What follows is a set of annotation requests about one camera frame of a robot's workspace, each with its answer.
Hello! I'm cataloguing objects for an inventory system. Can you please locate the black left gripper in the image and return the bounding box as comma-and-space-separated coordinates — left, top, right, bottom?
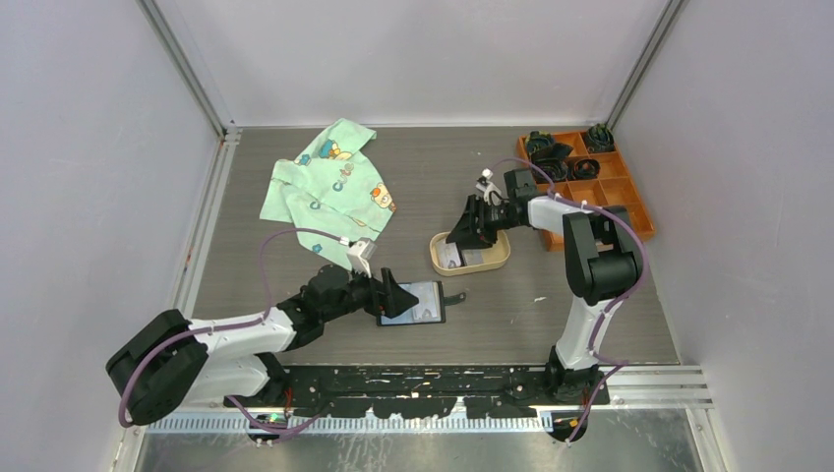
322, 261, 417, 323

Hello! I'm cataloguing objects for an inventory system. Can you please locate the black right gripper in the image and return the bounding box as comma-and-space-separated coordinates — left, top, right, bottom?
446, 195, 520, 251

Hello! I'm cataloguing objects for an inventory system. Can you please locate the silver VIP credit card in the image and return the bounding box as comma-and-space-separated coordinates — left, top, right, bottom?
437, 241, 463, 269

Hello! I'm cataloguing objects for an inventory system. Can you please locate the black leather card holder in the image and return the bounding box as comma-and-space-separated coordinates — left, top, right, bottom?
377, 280, 467, 327

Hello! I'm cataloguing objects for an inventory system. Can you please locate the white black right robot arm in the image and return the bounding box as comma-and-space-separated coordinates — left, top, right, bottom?
446, 169, 645, 404

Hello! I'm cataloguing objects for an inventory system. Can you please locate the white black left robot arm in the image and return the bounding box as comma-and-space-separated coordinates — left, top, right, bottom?
105, 265, 420, 428

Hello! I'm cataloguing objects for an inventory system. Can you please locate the silver VIP card in tray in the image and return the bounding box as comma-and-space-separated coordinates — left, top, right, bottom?
460, 250, 487, 266

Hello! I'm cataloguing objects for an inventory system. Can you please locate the beige oval tray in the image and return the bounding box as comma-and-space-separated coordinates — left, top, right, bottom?
429, 231, 511, 276

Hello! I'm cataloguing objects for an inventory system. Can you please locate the dark rolled belt front left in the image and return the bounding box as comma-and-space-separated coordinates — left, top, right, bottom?
531, 157, 570, 183

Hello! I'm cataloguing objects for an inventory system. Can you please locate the dark rolled belt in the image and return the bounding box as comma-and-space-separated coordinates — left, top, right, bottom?
525, 131, 573, 161
531, 157, 570, 183
581, 123, 616, 154
568, 158, 601, 181

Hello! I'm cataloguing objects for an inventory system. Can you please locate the dark rolled belt back left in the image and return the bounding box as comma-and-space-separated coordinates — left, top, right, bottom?
525, 131, 573, 161

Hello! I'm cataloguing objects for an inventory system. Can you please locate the green cartoon print cloth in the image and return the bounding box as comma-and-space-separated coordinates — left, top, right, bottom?
260, 118, 397, 269

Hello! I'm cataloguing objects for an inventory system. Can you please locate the dark rolled belt front right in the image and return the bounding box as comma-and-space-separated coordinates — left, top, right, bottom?
568, 158, 601, 181

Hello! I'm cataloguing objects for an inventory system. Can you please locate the orange compartment organizer box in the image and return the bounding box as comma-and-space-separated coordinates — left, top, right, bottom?
552, 130, 656, 242

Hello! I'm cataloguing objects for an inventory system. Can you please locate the dark rolled belt back right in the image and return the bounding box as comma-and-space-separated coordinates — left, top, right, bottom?
581, 123, 616, 154

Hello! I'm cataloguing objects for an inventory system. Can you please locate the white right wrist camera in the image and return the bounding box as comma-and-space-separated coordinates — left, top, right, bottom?
475, 168, 504, 206

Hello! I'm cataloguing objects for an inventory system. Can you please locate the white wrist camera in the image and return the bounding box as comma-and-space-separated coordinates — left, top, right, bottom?
475, 168, 504, 206
346, 238, 377, 278

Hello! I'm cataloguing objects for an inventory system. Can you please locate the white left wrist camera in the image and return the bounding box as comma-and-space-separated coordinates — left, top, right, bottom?
346, 238, 377, 278

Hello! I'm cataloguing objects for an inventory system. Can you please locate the aluminium front rail frame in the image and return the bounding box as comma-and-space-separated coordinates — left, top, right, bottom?
147, 366, 714, 442

